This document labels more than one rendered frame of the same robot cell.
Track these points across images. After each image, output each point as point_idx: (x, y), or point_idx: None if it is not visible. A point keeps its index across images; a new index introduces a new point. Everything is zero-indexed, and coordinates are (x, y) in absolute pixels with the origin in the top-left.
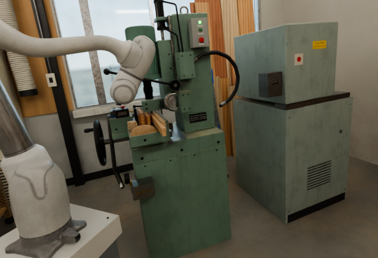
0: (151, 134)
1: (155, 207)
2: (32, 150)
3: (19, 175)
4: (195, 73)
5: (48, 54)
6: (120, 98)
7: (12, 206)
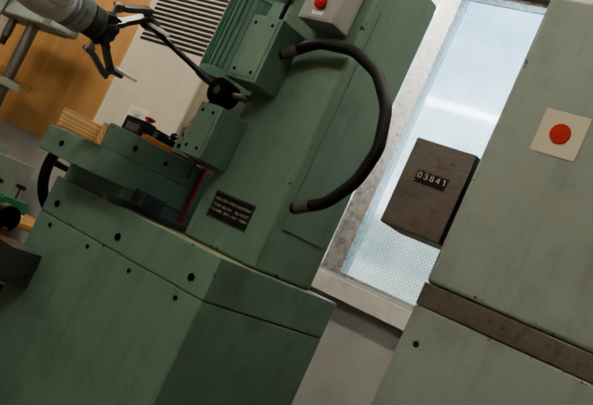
0: (75, 138)
1: (0, 341)
2: None
3: None
4: (288, 93)
5: None
6: None
7: None
